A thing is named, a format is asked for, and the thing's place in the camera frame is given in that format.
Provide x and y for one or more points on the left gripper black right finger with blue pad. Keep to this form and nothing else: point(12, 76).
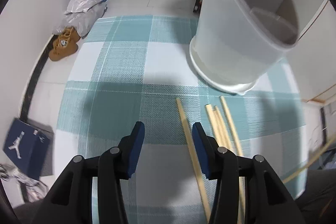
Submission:
point(266, 198)

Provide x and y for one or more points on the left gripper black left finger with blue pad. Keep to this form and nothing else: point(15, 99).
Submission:
point(70, 198)

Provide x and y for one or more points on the wooden chopstick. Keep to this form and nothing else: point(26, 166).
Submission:
point(216, 125)
point(241, 214)
point(232, 126)
point(223, 126)
point(194, 159)

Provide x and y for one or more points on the thin bamboo stick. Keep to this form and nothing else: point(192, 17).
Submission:
point(311, 161)

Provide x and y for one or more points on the teal white checkered tablecloth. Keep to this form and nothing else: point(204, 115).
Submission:
point(135, 68)

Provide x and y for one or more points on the brown shoes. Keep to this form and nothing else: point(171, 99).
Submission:
point(65, 45)

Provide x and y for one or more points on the white grey utensil holder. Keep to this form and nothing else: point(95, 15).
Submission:
point(237, 41)

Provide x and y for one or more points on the grey plastic parcel bags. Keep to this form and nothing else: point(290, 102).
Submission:
point(81, 14)

